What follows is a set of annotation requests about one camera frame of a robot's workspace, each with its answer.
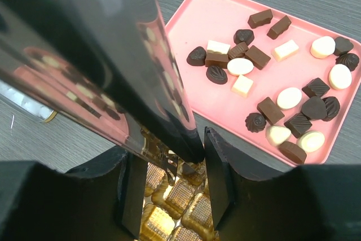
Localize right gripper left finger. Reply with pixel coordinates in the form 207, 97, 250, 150
1, 146, 148, 240

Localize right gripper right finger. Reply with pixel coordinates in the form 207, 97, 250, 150
204, 128, 360, 240

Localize gold chocolate box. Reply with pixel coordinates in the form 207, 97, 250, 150
139, 160, 220, 240

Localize pink tray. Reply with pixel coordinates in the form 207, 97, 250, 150
164, 0, 361, 168

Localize metal tongs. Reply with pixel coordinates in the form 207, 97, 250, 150
1, 0, 204, 166

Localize silver box lid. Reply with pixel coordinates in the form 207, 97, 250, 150
1, 81, 57, 123

